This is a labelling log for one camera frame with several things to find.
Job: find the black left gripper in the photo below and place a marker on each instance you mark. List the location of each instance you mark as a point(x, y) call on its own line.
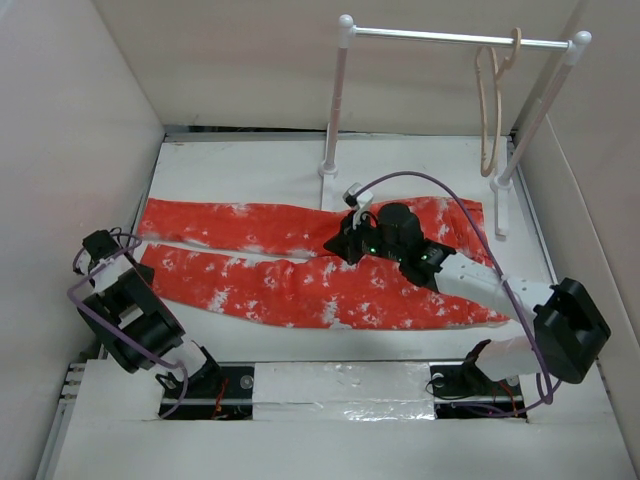
point(100, 244)

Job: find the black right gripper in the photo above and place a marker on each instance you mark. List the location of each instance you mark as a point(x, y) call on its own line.
point(344, 243)

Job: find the orange white tie-dye trousers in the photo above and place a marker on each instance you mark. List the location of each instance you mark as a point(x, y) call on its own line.
point(266, 263)

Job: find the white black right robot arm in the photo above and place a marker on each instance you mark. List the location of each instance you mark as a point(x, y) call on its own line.
point(564, 330)

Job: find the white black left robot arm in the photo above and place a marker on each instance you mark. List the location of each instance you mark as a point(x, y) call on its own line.
point(136, 328)

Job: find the wooden clothes hanger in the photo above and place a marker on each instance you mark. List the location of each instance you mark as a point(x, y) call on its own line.
point(491, 110)

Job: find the white clothes rack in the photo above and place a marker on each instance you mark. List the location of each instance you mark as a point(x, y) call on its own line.
point(430, 89)

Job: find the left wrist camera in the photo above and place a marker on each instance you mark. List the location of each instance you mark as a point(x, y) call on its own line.
point(84, 263)

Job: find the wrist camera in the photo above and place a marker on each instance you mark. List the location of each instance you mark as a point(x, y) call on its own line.
point(359, 200)
point(84, 263)

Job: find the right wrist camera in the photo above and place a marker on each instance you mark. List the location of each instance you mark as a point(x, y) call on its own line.
point(359, 200)

